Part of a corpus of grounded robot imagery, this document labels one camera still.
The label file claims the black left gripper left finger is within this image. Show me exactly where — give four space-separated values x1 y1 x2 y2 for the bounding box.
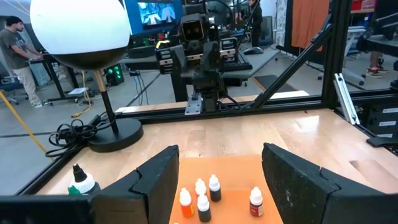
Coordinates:
91 144 180 224

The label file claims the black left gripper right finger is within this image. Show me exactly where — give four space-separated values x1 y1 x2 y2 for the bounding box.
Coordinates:
262 142 398 224

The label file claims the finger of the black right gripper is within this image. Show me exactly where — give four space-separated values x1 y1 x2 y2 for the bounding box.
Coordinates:
221 36 239 60
155 46 177 75

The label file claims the small orange dropper bottle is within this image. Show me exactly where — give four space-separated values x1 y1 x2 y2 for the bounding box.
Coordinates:
179 187 195 218

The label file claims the small black dropper bottle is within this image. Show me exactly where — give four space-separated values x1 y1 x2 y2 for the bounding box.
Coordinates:
208 174 222 202
197 194 212 223

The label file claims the large black cap bottle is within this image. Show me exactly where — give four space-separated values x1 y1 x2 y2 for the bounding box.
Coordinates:
70 163 102 195

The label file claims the grey side table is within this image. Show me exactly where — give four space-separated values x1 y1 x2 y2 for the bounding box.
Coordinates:
119 46 175 103

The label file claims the black computer mouse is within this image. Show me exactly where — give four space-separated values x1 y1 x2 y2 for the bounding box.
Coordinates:
243 46 265 56

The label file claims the dark grey desk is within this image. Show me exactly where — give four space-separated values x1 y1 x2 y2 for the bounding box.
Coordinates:
217 46 279 80

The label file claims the person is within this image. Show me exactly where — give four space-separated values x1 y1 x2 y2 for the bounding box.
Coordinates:
366 51 390 78
248 0 264 47
0 15 52 108

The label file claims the blue display screen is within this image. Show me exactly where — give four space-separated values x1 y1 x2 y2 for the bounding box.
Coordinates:
124 0 184 37

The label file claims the black computer with green lights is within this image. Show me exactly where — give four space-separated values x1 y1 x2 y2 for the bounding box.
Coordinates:
104 63 125 86

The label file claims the black floor mat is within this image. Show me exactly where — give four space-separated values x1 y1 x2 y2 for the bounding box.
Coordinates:
254 74 299 94

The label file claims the orange translucent plastic tray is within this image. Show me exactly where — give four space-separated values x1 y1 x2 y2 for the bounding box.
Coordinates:
169 154 284 224

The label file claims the orange hanging cloth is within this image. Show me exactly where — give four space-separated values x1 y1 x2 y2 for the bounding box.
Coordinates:
291 0 330 52

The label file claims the white globe table lamp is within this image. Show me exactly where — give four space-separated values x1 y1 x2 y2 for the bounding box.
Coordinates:
29 0 144 153

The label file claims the black labelled equipment box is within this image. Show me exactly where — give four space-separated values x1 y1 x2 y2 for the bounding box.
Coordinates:
357 102 398 149

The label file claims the silver aluminum extrusion bar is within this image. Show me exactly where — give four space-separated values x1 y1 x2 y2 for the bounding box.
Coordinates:
334 73 361 126

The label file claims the red storage bin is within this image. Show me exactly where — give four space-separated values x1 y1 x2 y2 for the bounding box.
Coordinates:
351 0 377 12

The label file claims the office chair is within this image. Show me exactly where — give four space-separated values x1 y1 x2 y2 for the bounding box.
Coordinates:
0 74 19 104

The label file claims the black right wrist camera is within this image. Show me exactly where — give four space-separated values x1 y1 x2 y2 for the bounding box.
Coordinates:
179 12 206 43

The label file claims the silver arm base bracket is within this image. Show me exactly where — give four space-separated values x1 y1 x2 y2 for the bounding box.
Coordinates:
184 95 203 116

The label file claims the black lamp power cable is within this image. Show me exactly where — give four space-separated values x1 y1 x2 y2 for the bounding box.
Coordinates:
45 111 118 158

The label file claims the black aluminum table frame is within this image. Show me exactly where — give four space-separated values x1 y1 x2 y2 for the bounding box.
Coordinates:
15 0 398 197

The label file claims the yellow cable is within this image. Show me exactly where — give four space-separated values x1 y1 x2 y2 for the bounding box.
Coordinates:
0 90 49 155

